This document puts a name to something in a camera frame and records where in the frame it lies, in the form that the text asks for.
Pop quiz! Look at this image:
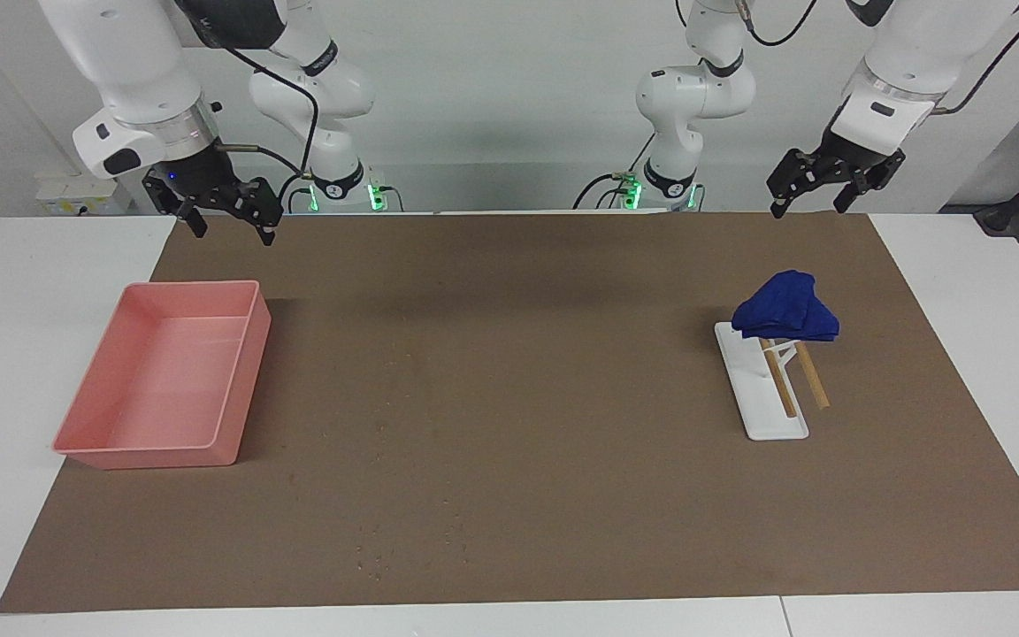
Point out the brown table mat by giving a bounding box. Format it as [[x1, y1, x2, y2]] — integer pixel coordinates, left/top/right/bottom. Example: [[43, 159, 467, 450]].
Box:
[[0, 211, 1019, 614]]

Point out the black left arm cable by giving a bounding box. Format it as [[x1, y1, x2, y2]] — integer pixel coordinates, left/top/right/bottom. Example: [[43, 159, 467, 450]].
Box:
[[676, 0, 1019, 116]]

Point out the blue cloth towel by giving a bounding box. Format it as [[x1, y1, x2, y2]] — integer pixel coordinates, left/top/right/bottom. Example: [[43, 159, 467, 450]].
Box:
[[732, 270, 841, 342]]

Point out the black base cable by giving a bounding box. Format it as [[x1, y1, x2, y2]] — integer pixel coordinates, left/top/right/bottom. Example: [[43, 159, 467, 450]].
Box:
[[573, 133, 656, 211]]

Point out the white power strip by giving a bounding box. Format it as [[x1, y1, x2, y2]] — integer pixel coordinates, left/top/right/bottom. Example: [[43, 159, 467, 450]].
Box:
[[36, 173, 134, 216]]

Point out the white rack with wooden rods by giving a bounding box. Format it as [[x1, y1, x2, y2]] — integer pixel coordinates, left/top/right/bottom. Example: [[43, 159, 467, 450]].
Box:
[[714, 320, 831, 441]]

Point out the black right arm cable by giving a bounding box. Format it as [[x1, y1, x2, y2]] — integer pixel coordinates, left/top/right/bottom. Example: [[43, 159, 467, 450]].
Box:
[[213, 44, 321, 209]]

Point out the black stand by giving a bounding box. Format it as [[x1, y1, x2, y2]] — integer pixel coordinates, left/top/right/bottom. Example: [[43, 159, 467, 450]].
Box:
[[941, 142, 1019, 235]]

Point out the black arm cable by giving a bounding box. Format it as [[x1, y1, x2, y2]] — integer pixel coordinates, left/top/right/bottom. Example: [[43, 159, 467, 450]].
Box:
[[676, 0, 1019, 116], [213, 44, 321, 209]]

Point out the pink plastic bin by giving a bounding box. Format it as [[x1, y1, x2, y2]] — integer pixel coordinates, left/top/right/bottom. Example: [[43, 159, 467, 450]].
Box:
[[52, 280, 272, 470]]

